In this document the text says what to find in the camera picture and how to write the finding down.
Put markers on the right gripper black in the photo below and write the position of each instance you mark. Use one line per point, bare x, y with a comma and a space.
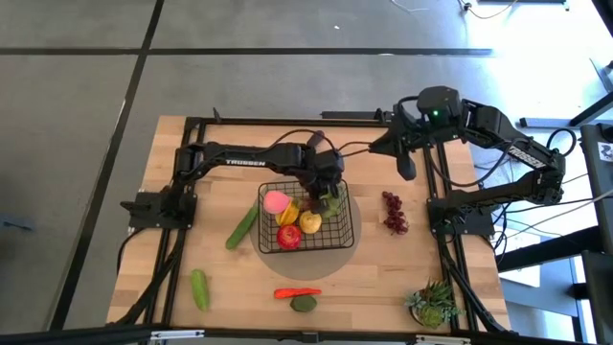
412, 136

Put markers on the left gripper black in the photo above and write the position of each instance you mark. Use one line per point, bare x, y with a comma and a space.
323, 184

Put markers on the green grape bunch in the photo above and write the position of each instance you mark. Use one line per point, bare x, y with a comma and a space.
333, 206

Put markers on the red mango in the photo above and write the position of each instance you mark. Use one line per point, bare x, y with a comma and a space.
306, 205

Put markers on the yellow pear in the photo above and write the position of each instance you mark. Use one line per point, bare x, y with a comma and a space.
310, 223

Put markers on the yellow orange fruit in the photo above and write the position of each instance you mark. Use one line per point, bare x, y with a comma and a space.
287, 214

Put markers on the pink peach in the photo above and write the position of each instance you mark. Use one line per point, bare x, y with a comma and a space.
276, 202

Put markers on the red apple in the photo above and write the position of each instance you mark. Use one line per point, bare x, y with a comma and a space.
288, 237

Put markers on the red grape bunch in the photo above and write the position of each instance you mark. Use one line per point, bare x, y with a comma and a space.
395, 215

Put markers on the smooth green cucumber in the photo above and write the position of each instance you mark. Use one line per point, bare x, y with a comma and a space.
242, 226

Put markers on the orange carrot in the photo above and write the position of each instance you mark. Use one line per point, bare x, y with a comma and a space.
297, 292

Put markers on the dark green avocado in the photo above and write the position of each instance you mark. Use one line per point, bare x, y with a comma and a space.
303, 303

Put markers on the bumpy light green cucumber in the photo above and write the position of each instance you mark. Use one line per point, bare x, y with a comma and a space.
199, 290

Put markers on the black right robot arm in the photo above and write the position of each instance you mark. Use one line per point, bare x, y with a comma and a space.
527, 158

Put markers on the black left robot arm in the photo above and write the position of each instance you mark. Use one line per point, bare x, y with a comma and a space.
239, 162

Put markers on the round grey mat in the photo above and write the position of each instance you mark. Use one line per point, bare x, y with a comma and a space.
306, 266

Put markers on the potted succulent plant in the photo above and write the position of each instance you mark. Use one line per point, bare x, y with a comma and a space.
433, 304

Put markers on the black stand legs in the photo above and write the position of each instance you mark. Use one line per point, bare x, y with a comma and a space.
551, 122

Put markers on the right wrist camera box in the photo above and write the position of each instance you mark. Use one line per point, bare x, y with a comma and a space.
407, 167

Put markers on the black bracket bar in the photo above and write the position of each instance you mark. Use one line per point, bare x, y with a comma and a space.
359, 115

